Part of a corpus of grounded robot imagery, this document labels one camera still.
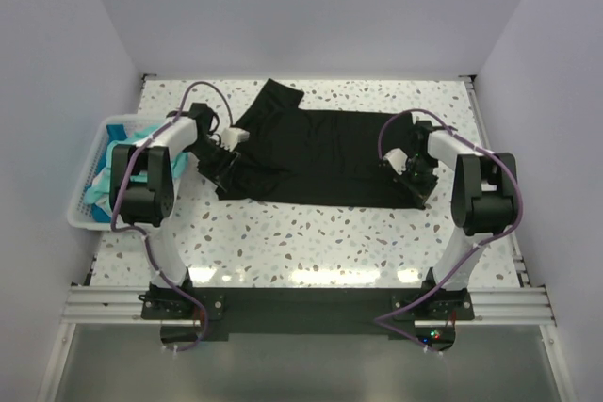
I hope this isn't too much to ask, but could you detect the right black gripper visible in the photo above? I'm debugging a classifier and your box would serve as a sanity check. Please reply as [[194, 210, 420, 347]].
[[395, 155, 439, 208]]

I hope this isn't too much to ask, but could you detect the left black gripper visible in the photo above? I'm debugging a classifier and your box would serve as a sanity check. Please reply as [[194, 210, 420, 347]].
[[186, 140, 240, 192]]

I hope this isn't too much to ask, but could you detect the black t shirt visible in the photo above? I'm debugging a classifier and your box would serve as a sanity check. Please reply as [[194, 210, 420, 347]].
[[216, 79, 421, 209]]

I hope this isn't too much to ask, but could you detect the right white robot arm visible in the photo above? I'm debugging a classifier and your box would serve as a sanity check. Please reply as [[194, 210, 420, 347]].
[[381, 121, 523, 320]]

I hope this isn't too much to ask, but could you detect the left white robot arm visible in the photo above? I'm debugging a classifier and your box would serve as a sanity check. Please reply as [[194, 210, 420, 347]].
[[109, 104, 250, 319]]

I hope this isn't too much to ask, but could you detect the blue t shirt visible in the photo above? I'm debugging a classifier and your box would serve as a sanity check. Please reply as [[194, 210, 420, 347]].
[[106, 123, 128, 143]]

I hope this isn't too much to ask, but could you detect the teal t shirt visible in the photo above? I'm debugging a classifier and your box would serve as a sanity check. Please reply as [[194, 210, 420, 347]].
[[84, 124, 159, 223]]

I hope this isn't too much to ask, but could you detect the white plastic laundry basket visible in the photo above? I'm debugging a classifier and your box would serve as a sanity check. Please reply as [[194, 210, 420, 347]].
[[66, 114, 163, 232]]

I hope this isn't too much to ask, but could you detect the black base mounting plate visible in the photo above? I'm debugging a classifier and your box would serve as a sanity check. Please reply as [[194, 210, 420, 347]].
[[139, 286, 475, 350]]

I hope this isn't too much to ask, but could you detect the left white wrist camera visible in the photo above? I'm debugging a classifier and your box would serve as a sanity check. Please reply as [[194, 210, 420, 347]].
[[220, 127, 250, 151]]

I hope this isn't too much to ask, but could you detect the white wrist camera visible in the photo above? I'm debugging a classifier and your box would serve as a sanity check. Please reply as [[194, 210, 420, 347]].
[[383, 148, 408, 174], [220, 127, 250, 151]]

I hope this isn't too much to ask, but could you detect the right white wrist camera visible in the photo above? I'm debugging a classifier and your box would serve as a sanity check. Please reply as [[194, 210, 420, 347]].
[[383, 148, 408, 174]]

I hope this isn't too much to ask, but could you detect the aluminium frame rail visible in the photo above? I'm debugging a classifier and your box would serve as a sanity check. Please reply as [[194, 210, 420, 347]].
[[60, 279, 152, 326]]

